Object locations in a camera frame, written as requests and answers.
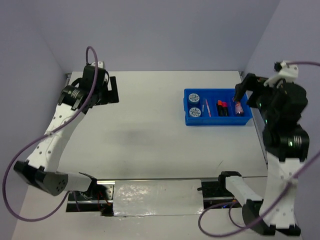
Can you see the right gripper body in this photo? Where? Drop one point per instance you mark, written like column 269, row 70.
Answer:
column 257, row 85

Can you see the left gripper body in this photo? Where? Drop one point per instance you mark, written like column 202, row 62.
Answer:
column 109, row 96

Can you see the pink cap black highlighter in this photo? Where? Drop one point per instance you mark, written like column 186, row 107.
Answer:
column 225, row 109

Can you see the orange cap black highlighter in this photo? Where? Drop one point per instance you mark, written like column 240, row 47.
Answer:
column 220, row 108

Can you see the orange clear pen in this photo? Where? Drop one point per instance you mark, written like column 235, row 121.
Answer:
column 208, row 108

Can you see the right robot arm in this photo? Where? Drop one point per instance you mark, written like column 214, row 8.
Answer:
column 280, row 104

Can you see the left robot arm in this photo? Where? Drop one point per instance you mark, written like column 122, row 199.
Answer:
column 40, row 169

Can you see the blue plastic sorting bin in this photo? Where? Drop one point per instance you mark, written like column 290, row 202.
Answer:
column 213, row 95

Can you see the silver foil sheet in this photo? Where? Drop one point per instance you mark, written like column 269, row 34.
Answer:
column 157, row 198

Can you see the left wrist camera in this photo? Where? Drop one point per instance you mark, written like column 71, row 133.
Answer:
column 101, row 64

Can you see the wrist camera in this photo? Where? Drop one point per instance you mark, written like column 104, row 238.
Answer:
column 101, row 64
column 285, row 72

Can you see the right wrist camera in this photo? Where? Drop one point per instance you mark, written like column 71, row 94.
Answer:
column 285, row 72

